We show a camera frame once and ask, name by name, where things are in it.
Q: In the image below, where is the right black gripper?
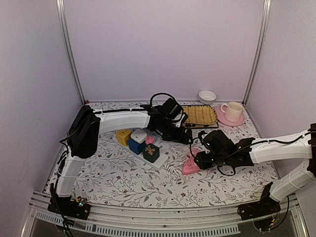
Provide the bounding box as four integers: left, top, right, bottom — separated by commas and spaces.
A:
195, 151, 230, 170

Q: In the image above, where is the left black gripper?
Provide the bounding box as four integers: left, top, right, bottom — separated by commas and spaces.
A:
160, 119, 195, 145

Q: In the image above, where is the pink triangular power strip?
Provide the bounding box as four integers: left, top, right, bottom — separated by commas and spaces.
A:
182, 148, 201, 175

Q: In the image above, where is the small pink adapter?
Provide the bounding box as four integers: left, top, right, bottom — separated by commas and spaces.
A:
145, 135, 156, 145

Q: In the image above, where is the dark green cube adapter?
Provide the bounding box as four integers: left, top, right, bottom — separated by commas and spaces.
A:
142, 143, 160, 163

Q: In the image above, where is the white multicolour power strip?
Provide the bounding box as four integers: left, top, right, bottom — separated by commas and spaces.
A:
116, 141, 169, 170

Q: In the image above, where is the white cube plug adapter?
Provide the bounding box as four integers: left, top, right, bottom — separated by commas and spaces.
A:
130, 129, 147, 144

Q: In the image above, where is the blue cube socket adapter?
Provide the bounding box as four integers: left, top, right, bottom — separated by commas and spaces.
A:
128, 139, 146, 155

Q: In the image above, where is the yellow cube socket adapter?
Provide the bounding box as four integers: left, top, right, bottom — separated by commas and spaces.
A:
116, 129, 132, 147

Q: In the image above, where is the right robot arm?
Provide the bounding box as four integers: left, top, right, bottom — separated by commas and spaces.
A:
194, 123, 316, 215

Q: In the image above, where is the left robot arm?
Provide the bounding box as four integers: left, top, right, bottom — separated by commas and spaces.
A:
50, 96, 192, 214

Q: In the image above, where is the woven bamboo tray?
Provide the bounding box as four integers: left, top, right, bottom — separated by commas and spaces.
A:
184, 105, 218, 125

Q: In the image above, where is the white bowl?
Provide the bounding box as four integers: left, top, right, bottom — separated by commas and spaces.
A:
198, 90, 217, 105

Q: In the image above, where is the pink saucer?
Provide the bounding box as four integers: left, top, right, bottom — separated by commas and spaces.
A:
215, 106, 245, 127

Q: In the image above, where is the cream mug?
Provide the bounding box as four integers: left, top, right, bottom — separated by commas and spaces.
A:
220, 102, 243, 122

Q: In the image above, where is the white power strip cable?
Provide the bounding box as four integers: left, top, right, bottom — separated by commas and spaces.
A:
163, 161, 190, 185

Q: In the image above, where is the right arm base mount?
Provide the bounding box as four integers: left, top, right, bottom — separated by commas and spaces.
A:
237, 201, 281, 232

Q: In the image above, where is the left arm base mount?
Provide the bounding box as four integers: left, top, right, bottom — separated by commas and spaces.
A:
47, 196, 91, 220

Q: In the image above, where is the right aluminium frame post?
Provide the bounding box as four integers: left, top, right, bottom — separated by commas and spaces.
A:
242, 0, 272, 107

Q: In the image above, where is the aluminium frame post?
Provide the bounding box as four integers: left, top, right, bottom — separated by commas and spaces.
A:
242, 0, 272, 107
56, 0, 86, 105

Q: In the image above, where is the left aluminium frame post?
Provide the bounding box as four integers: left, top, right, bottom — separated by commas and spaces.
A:
56, 0, 86, 105

